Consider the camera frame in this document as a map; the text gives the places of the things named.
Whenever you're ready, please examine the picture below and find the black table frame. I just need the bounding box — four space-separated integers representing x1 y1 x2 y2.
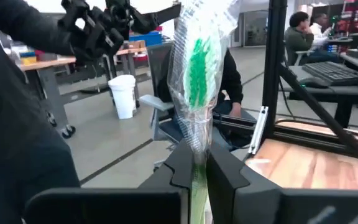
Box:
213 0 358 163

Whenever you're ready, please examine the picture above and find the black keyboard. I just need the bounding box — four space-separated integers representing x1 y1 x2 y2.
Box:
301 61 358 86

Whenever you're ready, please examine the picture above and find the gray office desk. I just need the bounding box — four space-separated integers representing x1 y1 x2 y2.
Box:
280 52 358 134

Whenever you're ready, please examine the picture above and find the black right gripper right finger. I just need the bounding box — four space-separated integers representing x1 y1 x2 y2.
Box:
205 146 358 224

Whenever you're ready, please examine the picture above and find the white bucket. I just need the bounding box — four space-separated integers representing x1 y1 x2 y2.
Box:
108 74 137 120

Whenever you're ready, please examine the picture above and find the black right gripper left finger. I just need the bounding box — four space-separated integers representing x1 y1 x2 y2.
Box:
25 139 195 224

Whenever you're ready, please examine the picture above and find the wooden top rolling workbench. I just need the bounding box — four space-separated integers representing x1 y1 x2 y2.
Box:
19 55 78 139

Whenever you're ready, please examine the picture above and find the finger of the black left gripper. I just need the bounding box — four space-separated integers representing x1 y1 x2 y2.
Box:
131 2 182 35

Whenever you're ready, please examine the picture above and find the blue plastic bin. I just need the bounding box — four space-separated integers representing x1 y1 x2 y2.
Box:
129 30 163 47

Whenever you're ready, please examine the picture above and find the person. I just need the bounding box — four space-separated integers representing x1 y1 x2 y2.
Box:
157 46 245 119
283 11 316 65
308 12 334 50

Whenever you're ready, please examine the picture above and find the silver corner bracket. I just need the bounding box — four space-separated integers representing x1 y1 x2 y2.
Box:
247 105 270 156

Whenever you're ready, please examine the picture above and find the green toothbrush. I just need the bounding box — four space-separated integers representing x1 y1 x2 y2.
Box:
167 0 239 224

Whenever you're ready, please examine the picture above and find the black computer mouse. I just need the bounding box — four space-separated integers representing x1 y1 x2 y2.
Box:
298 77 331 89

